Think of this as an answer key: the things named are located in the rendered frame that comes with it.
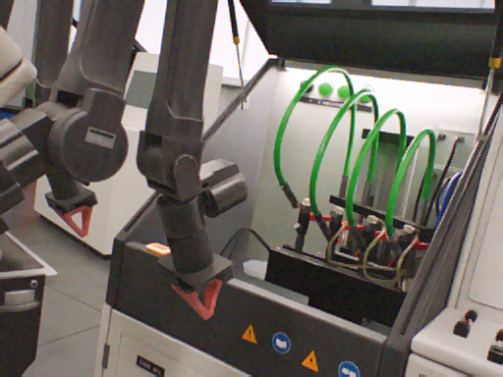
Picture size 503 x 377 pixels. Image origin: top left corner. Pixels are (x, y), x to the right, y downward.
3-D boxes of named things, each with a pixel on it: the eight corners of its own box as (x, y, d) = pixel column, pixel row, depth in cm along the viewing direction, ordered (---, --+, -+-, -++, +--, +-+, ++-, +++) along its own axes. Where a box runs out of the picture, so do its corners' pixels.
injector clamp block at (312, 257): (258, 308, 128) (269, 247, 126) (280, 298, 137) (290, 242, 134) (397, 365, 111) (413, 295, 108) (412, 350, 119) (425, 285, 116)
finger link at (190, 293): (207, 293, 86) (195, 243, 82) (235, 311, 80) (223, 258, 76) (172, 315, 82) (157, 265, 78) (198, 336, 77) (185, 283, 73)
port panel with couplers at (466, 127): (408, 231, 138) (434, 110, 133) (412, 229, 141) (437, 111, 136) (461, 244, 131) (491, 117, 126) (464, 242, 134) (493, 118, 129)
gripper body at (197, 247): (195, 250, 82) (184, 208, 79) (236, 273, 75) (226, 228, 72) (158, 271, 79) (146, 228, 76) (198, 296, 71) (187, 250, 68)
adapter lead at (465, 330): (466, 339, 90) (469, 327, 90) (452, 334, 91) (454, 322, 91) (478, 320, 100) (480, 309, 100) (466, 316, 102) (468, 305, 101)
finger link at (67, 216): (88, 223, 117) (76, 184, 113) (104, 232, 111) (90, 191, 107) (59, 237, 113) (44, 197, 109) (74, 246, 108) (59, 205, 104)
